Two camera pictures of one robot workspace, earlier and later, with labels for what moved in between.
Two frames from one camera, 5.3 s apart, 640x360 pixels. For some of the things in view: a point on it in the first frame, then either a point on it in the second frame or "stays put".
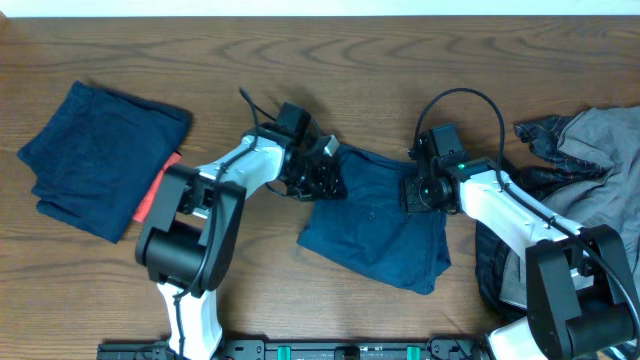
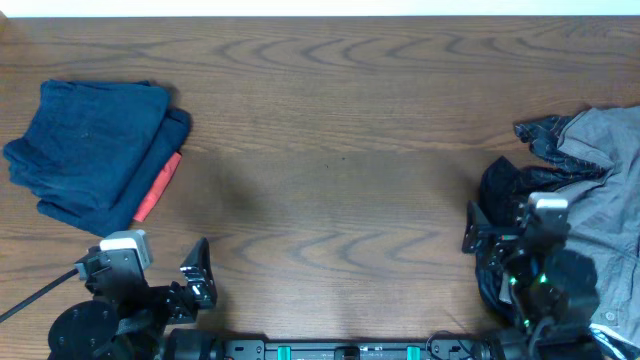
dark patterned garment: [545, 167] stays put
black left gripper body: [311, 183] to [173, 305]
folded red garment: [148, 198] stays put
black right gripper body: [420, 195] to [503, 253]
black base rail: [294, 350] stays put
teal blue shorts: [370, 233] to [85, 138]
